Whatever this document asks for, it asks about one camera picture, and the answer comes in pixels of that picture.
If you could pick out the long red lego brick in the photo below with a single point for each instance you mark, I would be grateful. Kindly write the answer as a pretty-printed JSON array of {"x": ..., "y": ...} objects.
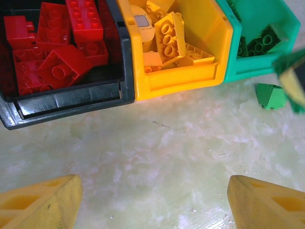
[
  {"x": 84, "y": 23},
  {"x": 53, "y": 26}
]

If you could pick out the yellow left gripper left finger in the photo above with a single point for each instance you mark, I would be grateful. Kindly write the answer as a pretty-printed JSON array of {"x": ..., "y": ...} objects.
[{"x": 47, "y": 205}]

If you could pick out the green lego with side studs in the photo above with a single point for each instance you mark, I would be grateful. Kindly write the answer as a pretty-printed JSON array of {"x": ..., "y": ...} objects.
[{"x": 234, "y": 10}]

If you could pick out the orange-yellow lego block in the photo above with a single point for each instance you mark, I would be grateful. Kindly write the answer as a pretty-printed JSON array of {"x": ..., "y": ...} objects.
[{"x": 152, "y": 59}]

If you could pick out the black plastic bin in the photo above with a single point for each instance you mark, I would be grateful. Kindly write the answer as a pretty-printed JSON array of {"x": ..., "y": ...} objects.
[{"x": 71, "y": 105}]

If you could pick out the yellow plastic bin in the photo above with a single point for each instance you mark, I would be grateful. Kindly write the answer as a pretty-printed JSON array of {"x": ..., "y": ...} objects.
[{"x": 178, "y": 78}]

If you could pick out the long green lego brick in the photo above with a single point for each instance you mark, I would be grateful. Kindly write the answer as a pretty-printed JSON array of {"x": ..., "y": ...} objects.
[{"x": 262, "y": 44}]

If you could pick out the yellow sloped lego brick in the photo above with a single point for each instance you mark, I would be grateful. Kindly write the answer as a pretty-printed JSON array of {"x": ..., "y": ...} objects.
[{"x": 162, "y": 6}]

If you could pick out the rounded yellow lego brick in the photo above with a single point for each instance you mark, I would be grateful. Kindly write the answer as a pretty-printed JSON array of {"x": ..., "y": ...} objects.
[{"x": 147, "y": 35}]

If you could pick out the green sloped lego brick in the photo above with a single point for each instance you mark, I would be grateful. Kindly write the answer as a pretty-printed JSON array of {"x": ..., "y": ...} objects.
[{"x": 271, "y": 96}]

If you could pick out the square red lego brick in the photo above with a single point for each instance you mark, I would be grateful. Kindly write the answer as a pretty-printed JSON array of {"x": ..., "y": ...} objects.
[{"x": 69, "y": 59}]

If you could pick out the yellow lego plate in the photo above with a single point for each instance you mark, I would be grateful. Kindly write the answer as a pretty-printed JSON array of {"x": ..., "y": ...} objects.
[{"x": 200, "y": 56}]

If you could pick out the small red lego brick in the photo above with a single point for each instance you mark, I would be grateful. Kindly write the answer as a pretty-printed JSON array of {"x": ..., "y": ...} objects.
[{"x": 17, "y": 33}]

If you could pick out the green lego with dark sticker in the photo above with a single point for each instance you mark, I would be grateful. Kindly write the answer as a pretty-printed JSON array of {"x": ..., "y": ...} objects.
[{"x": 283, "y": 62}]

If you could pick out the green plastic bin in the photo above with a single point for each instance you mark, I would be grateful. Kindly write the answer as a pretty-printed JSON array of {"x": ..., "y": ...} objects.
[{"x": 255, "y": 69}]

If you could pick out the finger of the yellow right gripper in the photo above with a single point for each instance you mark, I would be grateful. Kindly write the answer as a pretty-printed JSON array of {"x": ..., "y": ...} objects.
[{"x": 294, "y": 86}]

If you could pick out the small orange-yellow lego brick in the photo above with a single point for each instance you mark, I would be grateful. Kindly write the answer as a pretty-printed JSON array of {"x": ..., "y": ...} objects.
[{"x": 152, "y": 69}]

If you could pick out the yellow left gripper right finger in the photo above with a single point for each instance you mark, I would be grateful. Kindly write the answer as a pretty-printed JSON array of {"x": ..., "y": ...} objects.
[{"x": 267, "y": 207}]

